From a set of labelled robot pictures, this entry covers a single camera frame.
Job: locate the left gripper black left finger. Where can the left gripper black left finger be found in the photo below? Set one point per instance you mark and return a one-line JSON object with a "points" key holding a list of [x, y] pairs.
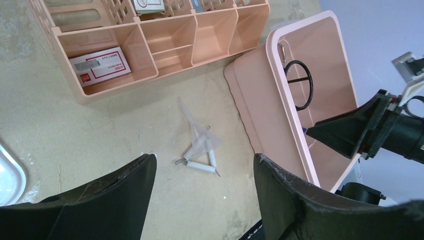
{"points": [[111, 207]]}

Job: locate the clay pipe triangle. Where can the clay pipe triangle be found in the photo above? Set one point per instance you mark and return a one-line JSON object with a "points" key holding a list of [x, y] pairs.
{"points": [[211, 167]]}

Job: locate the clear plastic funnel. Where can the clear plastic funnel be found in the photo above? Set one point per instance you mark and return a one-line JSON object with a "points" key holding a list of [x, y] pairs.
{"points": [[203, 140]]}

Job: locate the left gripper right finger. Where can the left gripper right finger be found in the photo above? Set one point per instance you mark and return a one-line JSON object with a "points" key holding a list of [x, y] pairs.
{"points": [[294, 209]]}

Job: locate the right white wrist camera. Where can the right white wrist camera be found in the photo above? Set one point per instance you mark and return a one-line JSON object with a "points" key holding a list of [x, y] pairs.
{"points": [[411, 69]]}

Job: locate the pink plastic bin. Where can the pink plastic bin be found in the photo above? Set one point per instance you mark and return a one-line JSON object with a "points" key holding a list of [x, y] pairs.
{"points": [[298, 77]]}

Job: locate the orange plastic file organizer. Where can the orange plastic file organizer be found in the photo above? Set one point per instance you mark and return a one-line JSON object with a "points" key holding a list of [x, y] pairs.
{"points": [[155, 45]]}

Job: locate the white box with red label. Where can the white box with red label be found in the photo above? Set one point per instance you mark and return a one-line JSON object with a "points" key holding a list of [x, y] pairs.
{"points": [[148, 6]]}

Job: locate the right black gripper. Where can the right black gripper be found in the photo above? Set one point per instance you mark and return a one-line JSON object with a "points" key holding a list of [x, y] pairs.
{"points": [[381, 123]]}

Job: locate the white plastic bin lid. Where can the white plastic bin lid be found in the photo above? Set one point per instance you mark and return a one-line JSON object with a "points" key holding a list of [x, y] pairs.
{"points": [[13, 179]]}

